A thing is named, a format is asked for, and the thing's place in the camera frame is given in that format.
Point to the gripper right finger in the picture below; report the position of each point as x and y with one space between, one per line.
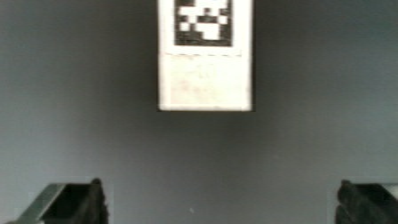
366 203

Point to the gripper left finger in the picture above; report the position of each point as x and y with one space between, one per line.
68 204

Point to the white table leg far left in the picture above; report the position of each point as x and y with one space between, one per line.
204 55

